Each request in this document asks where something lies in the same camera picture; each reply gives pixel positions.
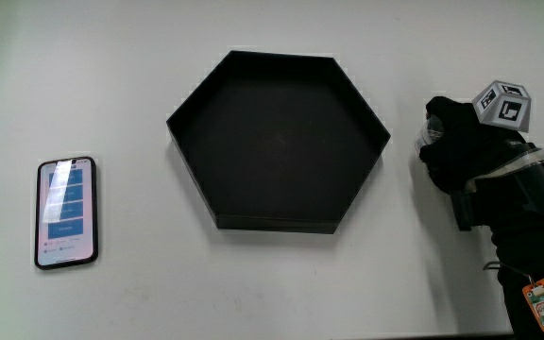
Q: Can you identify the person's right hand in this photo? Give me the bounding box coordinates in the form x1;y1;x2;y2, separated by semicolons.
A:
418;79;544;232

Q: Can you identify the person's right forearm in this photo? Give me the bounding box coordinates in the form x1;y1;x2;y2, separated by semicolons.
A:
488;214;544;340

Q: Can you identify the white desk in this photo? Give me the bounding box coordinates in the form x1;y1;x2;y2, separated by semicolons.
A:
0;0;544;340

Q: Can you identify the black hexagonal tray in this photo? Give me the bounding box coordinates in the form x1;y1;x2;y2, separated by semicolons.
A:
165;50;392;235

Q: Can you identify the black smartphone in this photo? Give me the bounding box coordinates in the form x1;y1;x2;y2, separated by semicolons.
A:
34;156;99;271

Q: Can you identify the thin black cable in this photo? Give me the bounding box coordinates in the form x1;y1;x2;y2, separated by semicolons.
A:
483;261;534;285

